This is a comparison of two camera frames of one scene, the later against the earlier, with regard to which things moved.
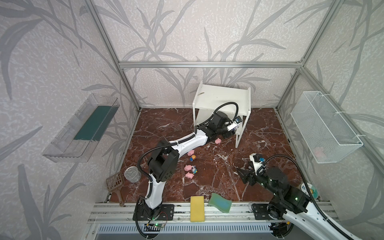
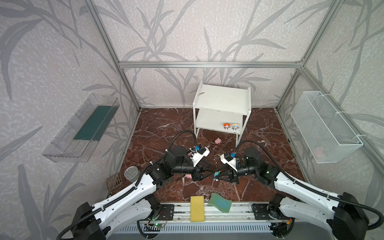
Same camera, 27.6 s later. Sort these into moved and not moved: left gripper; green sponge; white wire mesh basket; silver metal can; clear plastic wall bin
Moved: left gripper
Not moved: white wire mesh basket; green sponge; silver metal can; clear plastic wall bin
